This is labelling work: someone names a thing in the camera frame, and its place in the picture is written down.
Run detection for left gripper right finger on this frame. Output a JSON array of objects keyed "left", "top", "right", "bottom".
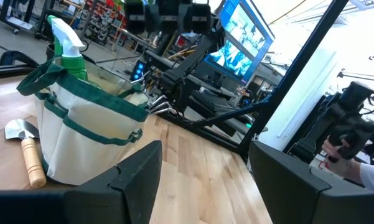
[{"left": 248, "top": 140, "right": 374, "bottom": 224}]

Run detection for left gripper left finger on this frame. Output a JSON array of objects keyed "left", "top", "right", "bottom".
[{"left": 0, "top": 139, "right": 163, "bottom": 224}]

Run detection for wide pointed trowel wooden handle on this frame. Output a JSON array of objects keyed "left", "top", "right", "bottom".
[{"left": 4, "top": 118, "right": 47, "bottom": 189}]

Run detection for beige green-trimmed gardening bag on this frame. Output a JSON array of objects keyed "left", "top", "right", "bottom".
[{"left": 16, "top": 57, "right": 150, "bottom": 187}]

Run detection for hand fork wooden handle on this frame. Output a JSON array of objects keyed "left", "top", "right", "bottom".
[{"left": 147, "top": 94, "right": 175, "bottom": 116}]

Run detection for green spray bottle white trigger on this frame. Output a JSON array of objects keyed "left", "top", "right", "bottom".
[{"left": 47, "top": 14, "right": 89, "bottom": 82}]

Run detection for person's forearm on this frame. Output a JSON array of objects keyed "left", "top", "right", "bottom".
[{"left": 325, "top": 157, "right": 374, "bottom": 194}]

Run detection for person's hand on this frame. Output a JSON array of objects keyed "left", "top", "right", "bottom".
[{"left": 321, "top": 136, "right": 352, "bottom": 166}]

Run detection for computer tower with blue lights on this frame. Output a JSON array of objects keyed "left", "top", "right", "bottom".
[{"left": 129, "top": 59, "right": 147, "bottom": 82}]

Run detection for parts shelf with red bins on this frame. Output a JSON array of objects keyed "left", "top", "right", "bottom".
[{"left": 79, "top": 0, "right": 128, "bottom": 44}]

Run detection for computer monitor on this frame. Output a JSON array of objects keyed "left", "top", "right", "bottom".
[{"left": 203, "top": 0, "right": 275, "bottom": 87}]

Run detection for black computer keyboard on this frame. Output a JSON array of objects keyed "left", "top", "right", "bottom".
[{"left": 189, "top": 89, "right": 241, "bottom": 115}]

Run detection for black curved stand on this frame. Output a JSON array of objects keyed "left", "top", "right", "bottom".
[{"left": 0, "top": 50, "right": 42, "bottom": 70}]

